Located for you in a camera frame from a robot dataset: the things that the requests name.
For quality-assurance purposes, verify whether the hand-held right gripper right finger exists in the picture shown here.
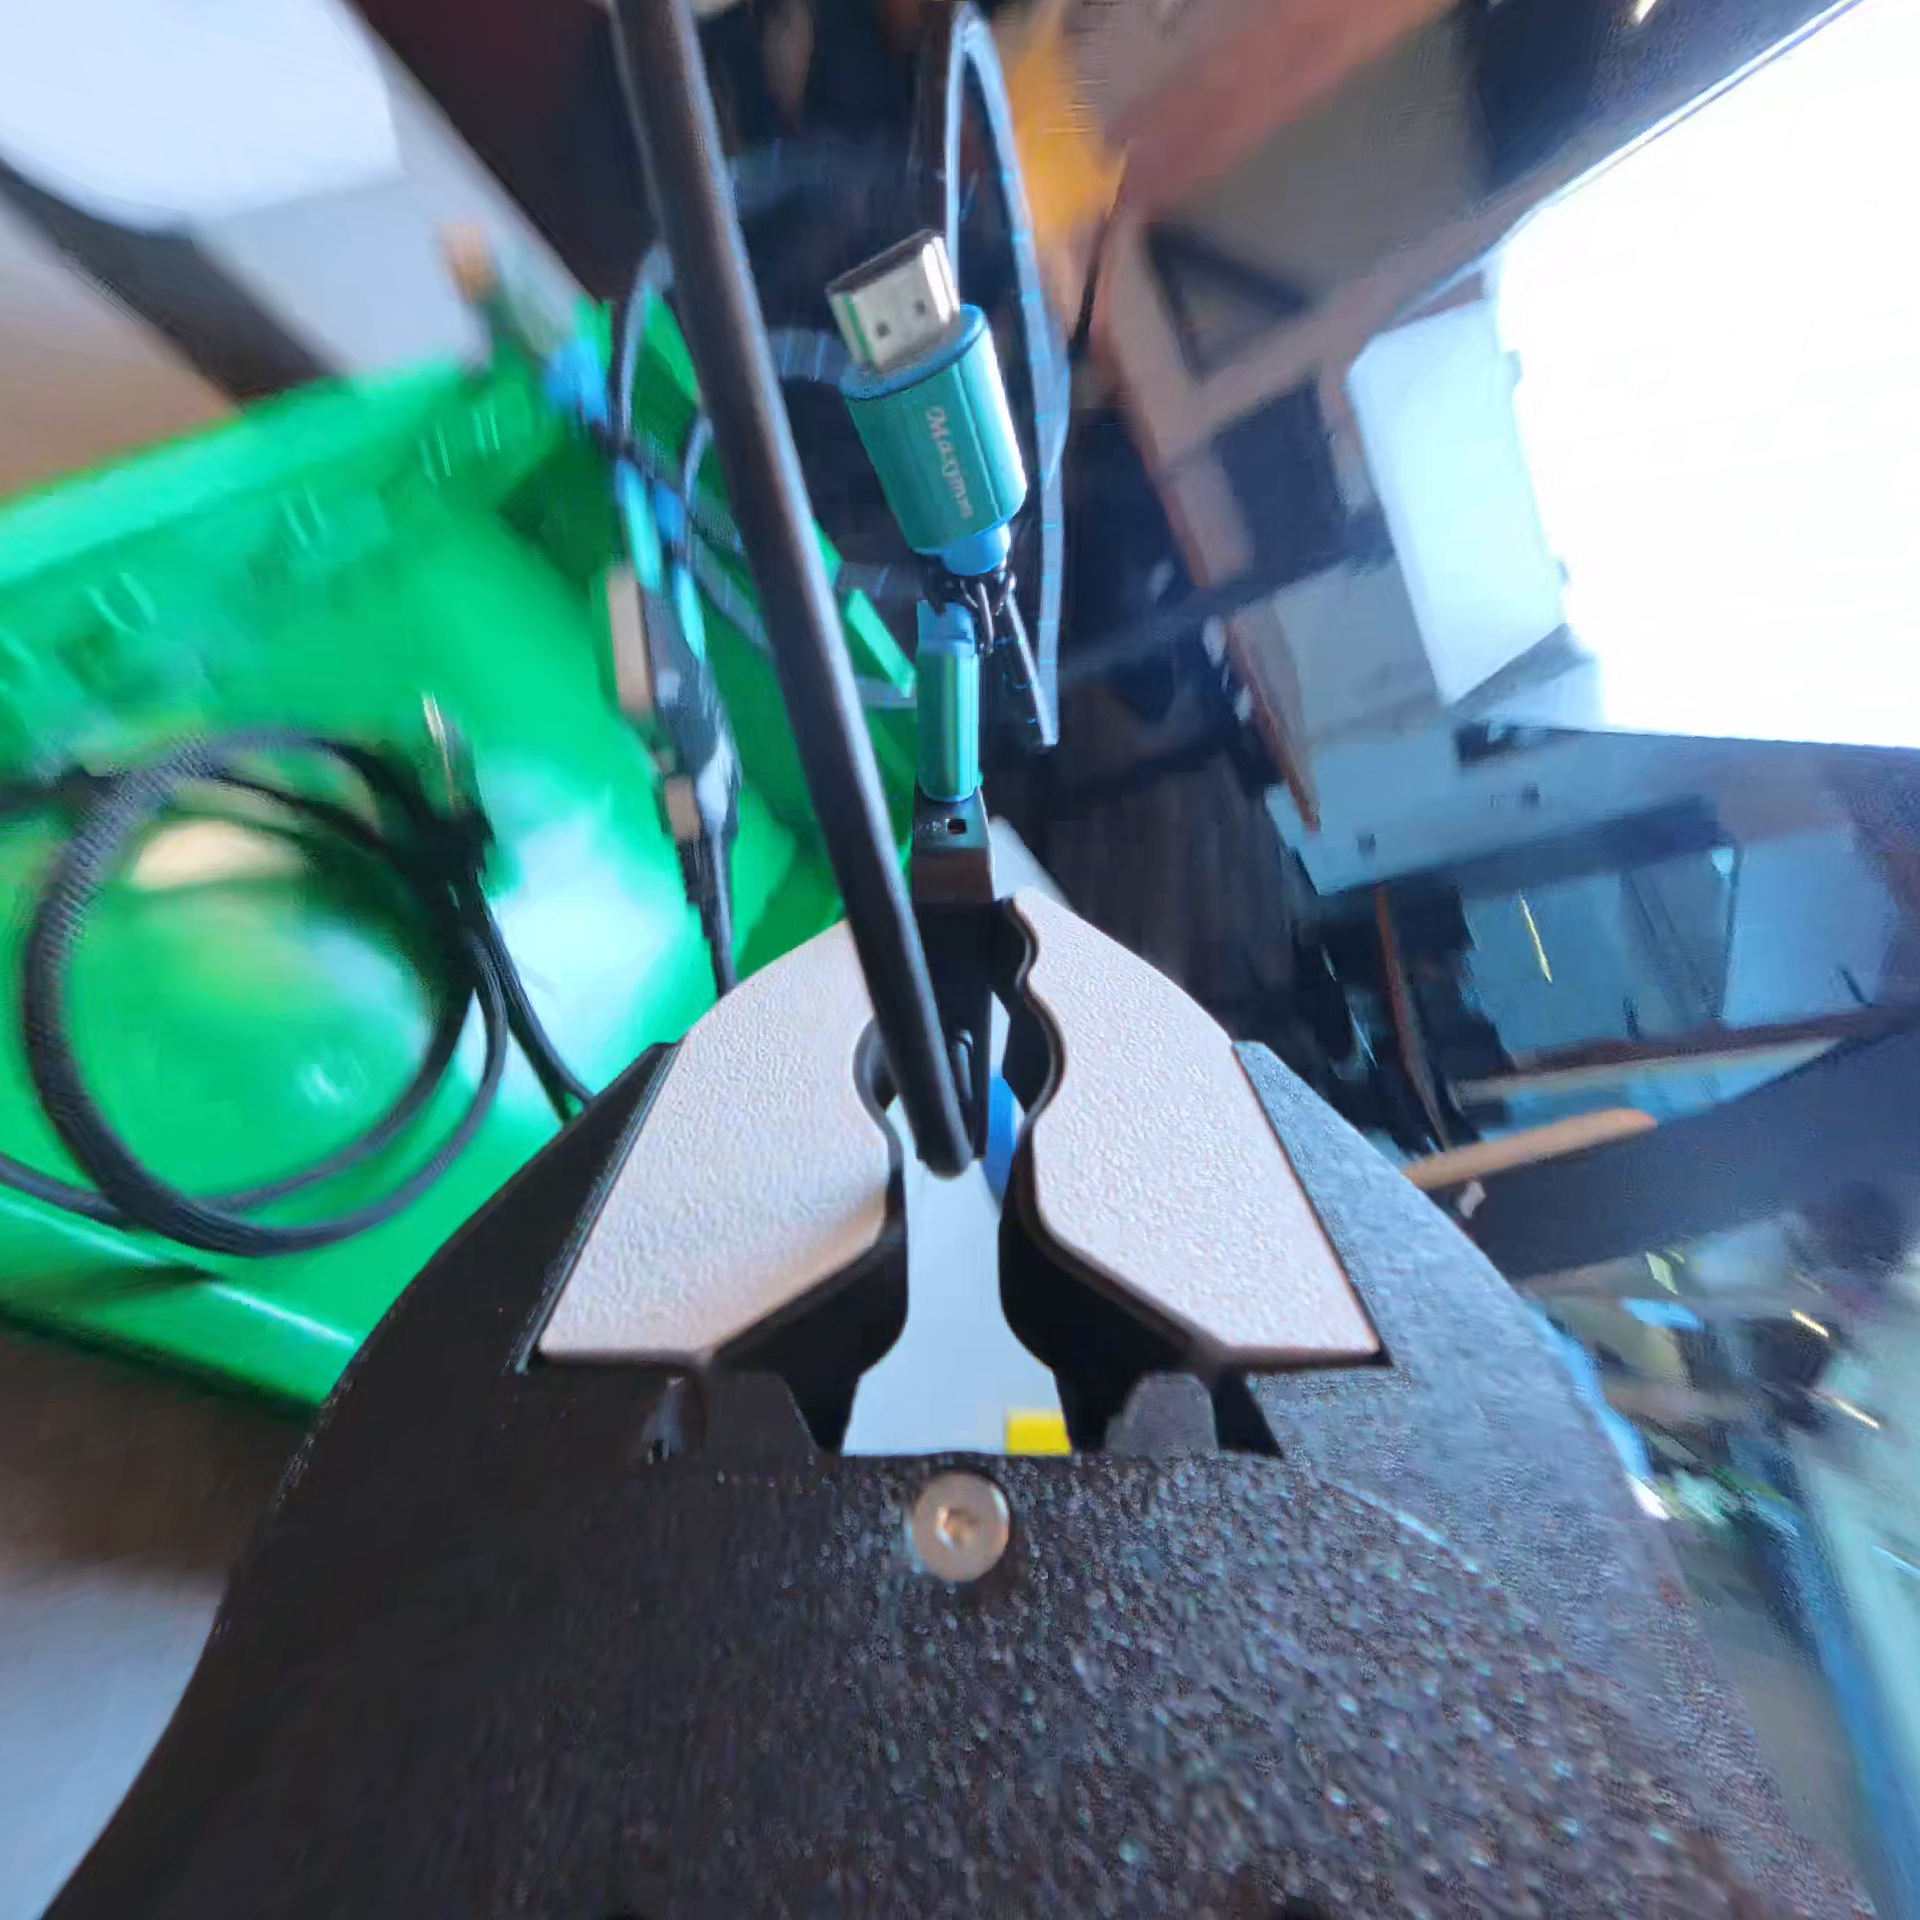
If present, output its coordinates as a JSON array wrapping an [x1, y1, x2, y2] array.
[[995, 887, 1382, 1372]]

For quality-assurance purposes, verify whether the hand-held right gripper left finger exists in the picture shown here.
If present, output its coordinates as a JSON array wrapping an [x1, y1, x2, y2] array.
[[538, 915, 912, 1372]]

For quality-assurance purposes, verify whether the black cable with white plug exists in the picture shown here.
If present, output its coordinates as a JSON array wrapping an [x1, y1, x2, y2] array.
[[0, 570, 745, 1260]]

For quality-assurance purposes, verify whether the black USB hub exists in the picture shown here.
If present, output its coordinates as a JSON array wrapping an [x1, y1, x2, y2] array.
[[608, 0, 1002, 1181]]

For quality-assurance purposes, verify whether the green plastic bin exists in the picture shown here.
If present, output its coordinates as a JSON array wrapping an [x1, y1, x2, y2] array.
[[0, 300, 921, 1413]]

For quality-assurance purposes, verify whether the bright white panel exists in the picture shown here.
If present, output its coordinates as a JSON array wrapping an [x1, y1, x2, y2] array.
[[1341, 0, 1920, 752]]

